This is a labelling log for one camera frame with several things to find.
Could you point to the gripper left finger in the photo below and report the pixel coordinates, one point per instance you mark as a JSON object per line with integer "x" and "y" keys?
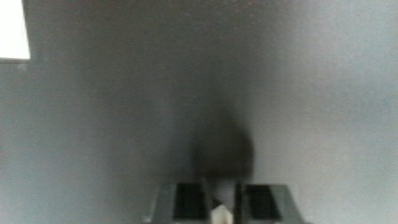
{"x": 182, "y": 204}

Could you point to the white square tabletop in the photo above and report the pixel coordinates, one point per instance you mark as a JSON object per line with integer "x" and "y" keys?
{"x": 15, "y": 49}

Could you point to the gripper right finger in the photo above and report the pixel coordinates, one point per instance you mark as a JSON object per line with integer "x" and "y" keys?
{"x": 265, "y": 205}

